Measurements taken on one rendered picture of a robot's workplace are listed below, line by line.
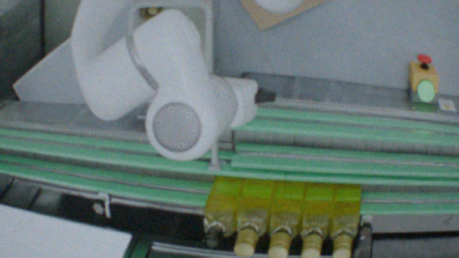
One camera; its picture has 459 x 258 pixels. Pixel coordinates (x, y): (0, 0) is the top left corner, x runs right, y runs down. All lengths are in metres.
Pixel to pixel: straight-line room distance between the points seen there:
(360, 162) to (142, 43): 0.69
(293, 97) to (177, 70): 0.64
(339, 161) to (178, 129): 0.63
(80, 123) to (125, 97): 0.76
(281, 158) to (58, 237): 0.51
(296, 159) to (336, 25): 0.29
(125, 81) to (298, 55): 0.74
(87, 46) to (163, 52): 0.12
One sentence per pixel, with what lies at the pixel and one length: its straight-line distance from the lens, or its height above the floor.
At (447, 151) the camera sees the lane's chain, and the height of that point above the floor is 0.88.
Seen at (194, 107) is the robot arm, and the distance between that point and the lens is 0.65.
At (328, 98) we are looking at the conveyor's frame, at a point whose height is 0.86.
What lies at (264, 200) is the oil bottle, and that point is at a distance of 1.18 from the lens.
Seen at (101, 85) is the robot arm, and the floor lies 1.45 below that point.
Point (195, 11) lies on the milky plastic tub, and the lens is 1.34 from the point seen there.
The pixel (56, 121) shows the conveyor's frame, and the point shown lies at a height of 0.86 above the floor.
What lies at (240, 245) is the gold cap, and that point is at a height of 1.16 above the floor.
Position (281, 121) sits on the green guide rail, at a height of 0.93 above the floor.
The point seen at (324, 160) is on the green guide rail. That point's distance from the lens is 1.25.
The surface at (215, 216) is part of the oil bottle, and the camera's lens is 1.15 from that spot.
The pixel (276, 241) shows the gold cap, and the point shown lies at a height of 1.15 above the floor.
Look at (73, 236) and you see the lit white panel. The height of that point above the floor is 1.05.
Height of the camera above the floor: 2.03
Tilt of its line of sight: 62 degrees down
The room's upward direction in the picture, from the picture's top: 159 degrees counter-clockwise
